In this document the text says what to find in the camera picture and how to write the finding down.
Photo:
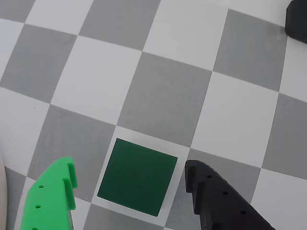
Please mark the grey white checkerboard mat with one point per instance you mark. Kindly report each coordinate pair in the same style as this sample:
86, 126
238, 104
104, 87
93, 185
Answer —
168, 83

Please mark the dark green cube dice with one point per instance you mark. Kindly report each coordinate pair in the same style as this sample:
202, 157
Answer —
136, 177

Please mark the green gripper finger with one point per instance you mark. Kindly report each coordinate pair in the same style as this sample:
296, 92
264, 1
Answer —
48, 196

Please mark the black stand foot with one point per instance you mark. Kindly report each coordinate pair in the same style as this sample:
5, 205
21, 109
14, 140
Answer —
297, 21

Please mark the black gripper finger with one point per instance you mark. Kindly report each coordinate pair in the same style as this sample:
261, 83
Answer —
220, 206

